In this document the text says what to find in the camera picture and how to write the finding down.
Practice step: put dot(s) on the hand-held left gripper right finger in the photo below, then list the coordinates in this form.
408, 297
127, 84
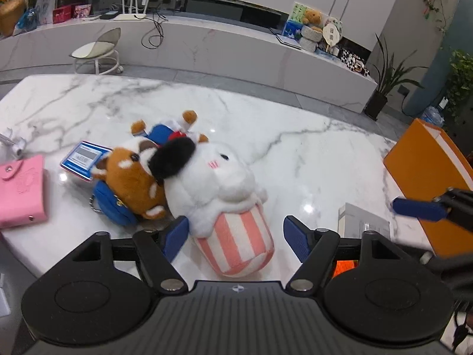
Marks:
295, 238

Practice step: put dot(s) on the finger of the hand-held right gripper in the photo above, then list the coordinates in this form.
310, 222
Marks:
419, 207

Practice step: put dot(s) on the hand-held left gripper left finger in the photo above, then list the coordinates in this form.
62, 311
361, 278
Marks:
175, 238

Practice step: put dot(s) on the orange cardboard box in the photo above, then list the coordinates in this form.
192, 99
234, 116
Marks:
417, 162

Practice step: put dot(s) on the white popcorn bucket plush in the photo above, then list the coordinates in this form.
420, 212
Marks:
221, 192

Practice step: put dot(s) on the crochet orange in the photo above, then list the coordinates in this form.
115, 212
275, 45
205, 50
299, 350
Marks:
343, 268

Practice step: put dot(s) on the grey flat box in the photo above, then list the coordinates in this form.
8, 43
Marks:
364, 222

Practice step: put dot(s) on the brown red panda plush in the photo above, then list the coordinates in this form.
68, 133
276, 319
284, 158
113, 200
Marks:
125, 181

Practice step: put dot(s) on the large water bottle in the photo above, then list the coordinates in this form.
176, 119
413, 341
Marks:
433, 115

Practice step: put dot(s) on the potted long-leaf plant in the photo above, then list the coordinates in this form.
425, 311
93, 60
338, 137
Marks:
378, 101

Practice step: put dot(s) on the blue card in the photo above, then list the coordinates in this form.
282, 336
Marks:
83, 159

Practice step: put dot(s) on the bushy green plant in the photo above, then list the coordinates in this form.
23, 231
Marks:
462, 81

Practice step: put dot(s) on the black and white patterned bag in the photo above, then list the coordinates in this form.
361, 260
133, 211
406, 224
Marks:
354, 62

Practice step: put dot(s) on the pink card wallet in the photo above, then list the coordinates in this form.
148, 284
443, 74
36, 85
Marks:
22, 192

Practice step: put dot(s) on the white phone stand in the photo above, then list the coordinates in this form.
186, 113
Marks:
16, 147

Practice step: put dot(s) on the white marble media console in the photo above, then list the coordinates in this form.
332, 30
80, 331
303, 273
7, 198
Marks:
221, 51

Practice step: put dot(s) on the flat grey book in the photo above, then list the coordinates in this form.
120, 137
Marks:
288, 40

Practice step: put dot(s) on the grey knitted basket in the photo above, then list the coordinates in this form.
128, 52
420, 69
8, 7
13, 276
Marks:
309, 39

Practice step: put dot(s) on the white round stool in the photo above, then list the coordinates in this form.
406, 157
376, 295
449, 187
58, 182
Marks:
92, 48

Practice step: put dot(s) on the blue printed box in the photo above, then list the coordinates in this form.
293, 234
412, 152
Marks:
292, 29

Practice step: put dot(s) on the brown teddy bear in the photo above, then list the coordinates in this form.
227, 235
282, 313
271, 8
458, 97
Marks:
312, 18

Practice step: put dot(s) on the white router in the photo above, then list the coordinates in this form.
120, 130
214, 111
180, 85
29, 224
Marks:
129, 16

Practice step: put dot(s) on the green printed box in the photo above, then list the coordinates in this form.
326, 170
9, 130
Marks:
297, 12

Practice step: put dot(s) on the small black box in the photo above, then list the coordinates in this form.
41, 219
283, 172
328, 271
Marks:
109, 15

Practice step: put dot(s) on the pink printed gift box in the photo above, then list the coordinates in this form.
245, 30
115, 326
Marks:
82, 11

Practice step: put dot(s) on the red gift box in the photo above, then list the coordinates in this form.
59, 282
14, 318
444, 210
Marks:
62, 14

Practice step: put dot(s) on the printed poster board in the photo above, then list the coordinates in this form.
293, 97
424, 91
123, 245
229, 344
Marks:
47, 7

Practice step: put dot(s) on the blue glass ornament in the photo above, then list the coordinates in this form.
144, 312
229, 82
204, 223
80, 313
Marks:
26, 18

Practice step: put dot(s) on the golden vase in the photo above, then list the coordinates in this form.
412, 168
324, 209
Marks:
11, 14

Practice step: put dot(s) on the wall socket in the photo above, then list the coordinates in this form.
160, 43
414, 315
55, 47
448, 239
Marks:
403, 90

